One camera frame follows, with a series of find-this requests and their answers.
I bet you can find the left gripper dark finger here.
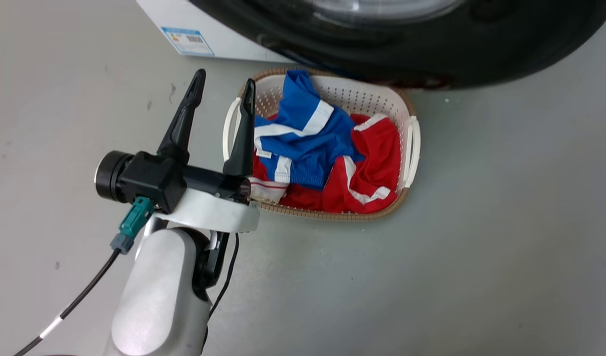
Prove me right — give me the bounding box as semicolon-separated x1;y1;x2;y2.
156;69;207;165
222;78;257;178

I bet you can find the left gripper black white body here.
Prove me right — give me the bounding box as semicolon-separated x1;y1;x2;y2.
94;150;260;234

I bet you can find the white washing machine body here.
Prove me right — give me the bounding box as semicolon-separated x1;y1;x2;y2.
136;0;294;64

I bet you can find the black round washing machine door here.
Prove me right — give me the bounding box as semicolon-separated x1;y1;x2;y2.
188;0;606;90

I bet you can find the blue white striped garment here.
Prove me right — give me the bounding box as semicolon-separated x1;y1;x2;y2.
253;70;367;191

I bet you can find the blue white energy label sticker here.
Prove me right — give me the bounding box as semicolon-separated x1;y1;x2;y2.
160;27;216;57

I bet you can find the white perforated laundry basket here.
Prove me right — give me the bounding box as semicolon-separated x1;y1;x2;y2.
222;67;422;222

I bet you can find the red white striped garment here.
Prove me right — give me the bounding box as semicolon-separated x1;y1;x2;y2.
250;113;402;215

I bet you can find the thin black cable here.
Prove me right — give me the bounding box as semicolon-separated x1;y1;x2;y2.
207;232;240;319

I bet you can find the black cable with teal connector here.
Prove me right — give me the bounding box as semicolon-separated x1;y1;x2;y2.
13;196;155;356

